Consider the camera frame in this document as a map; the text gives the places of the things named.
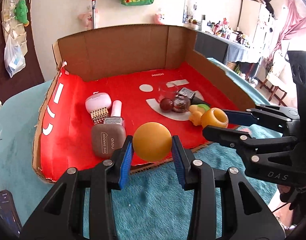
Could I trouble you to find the white plastic bag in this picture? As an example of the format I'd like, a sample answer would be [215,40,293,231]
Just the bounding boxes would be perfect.
[4,35,26,78]

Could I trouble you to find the orange peach half hollow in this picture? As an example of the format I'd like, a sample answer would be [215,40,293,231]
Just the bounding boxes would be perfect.
[201,108,228,128]

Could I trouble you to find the pink plush pig left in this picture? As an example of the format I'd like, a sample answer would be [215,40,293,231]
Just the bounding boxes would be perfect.
[78,9,100,30]

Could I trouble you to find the orange-tipped stick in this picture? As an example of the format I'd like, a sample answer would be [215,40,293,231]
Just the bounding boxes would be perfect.
[92,0,96,29]

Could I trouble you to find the cluttered side table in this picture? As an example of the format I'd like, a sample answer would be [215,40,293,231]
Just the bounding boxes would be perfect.
[194,31,261,65]

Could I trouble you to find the pink plush pig right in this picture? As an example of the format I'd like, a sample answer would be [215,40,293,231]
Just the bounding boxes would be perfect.
[154,12,165,25]

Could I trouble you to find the white cabinet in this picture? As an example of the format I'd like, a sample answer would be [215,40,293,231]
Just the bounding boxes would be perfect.
[238,0,274,49]

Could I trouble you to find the right hand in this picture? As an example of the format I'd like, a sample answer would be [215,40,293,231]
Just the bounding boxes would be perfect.
[277,185,298,210]

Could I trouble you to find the orange peach half round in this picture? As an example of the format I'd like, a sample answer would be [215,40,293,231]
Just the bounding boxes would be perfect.
[132,122,172,163]

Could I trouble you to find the pink plush pig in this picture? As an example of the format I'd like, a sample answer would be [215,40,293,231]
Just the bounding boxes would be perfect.
[78,9,100,30]
[154,12,165,25]

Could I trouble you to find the wooden stool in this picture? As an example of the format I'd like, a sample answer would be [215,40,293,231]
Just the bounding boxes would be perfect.
[258,74,288,106]

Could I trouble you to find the white earbud case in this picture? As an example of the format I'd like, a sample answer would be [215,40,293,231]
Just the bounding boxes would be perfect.
[85,92,112,113]

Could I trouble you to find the brown eye shadow case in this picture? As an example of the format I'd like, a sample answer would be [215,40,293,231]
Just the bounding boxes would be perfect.
[91,124,126,159]

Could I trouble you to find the black smartphone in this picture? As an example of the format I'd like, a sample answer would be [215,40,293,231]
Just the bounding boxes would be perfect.
[0,190,22,237]

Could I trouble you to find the dark brown door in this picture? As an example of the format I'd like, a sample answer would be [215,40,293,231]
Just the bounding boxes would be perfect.
[0,0,44,102]

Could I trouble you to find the green plush crocodile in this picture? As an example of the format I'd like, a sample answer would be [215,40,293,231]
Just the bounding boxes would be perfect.
[14,0,29,27]

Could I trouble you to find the pink curtain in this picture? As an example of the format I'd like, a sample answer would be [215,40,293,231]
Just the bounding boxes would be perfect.
[268,0,306,61]

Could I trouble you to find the red-capped glitter bottle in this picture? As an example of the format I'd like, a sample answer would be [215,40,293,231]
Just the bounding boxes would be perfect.
[160,95,190,113]

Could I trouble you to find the clear glass cup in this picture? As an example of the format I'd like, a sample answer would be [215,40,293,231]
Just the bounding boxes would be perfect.
[157,82,178,102]

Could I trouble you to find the black silver perfume bottle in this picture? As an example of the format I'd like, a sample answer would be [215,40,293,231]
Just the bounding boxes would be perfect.
[178,87,210,107]

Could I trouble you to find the green yellow toy figure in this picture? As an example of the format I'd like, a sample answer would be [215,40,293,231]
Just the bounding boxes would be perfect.
[189,104,210,126]

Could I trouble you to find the pink nail polish bottle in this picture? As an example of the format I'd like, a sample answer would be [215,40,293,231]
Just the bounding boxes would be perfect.
[103,100,125,127]

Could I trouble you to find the gold studded block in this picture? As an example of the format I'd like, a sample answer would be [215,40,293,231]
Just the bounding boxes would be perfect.
[90,107,109,125]

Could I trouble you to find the red-lined cardboard box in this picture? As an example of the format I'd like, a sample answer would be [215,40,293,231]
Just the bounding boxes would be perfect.
[32,24,255,183]

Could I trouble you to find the beige hanging organizer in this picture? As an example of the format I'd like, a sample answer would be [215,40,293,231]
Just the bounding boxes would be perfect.
[1,0,28,55]

